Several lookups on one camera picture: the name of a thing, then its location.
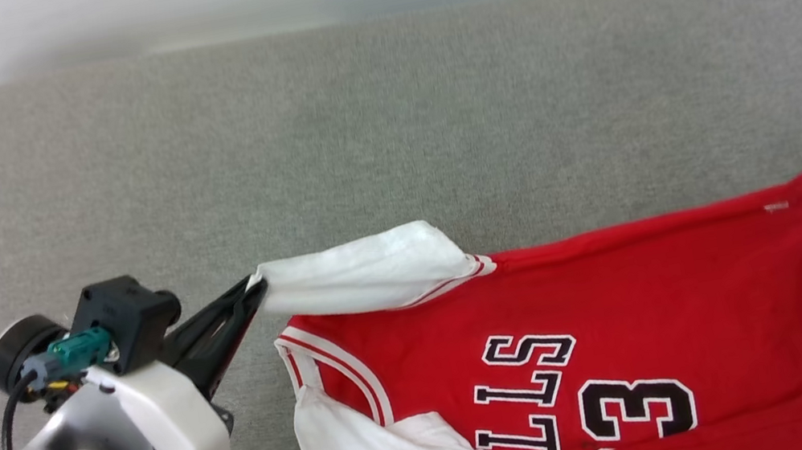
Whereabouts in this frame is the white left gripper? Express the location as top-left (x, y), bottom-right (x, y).
top-left (76, 273), bottom-right (297, 450)

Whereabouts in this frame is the red white Bulls jersey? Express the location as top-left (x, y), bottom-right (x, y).
top-left (233, 157), bottom-right (802, 450)

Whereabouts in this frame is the teal cable connector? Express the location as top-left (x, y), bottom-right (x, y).
top-left (21, 325), bottom-right (120, 395)

